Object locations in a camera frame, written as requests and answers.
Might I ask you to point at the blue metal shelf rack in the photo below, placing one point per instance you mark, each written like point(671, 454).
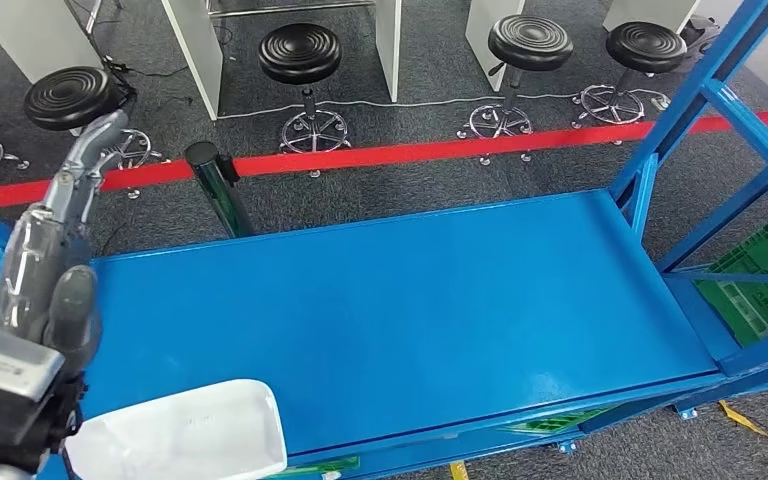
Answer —
point(390, 318)
point(755, 278)

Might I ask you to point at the white plastic shell part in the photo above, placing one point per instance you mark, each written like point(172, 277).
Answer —
point(178, 430)

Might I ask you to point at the black barrier post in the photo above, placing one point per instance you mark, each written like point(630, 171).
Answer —
point(215, 185)

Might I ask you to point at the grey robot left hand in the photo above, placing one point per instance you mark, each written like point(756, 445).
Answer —
point(33, 278)

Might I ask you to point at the yellow floor tape marking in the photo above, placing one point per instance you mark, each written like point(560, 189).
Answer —
point(762, 432)
point(458, 472)

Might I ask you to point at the white desk panel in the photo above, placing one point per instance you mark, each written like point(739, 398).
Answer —
point(33, 33)
point(649, 13)
point(388, 40)
point(490, 33)
point(195, 46)

